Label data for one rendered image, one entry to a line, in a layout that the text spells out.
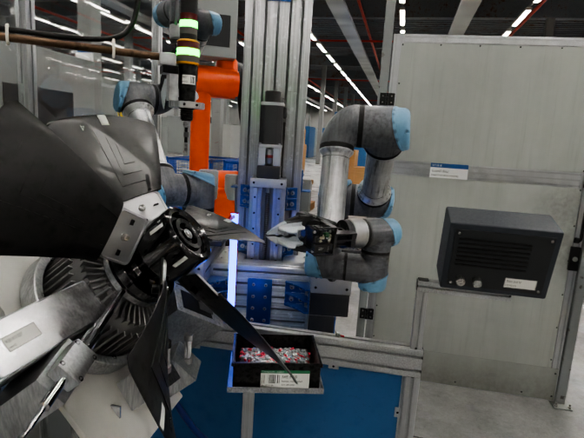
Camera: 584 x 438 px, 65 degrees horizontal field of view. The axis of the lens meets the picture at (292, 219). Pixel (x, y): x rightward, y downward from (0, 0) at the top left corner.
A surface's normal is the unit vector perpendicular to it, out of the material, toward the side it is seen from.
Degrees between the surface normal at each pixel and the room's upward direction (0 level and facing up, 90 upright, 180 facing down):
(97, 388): 50
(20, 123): 69
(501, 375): 90
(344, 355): 90
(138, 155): 41
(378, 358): 90
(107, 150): 45
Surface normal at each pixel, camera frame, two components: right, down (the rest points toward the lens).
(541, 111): -0.19, 0.16
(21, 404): -0.02, 0.38
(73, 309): 0.79, -0.56
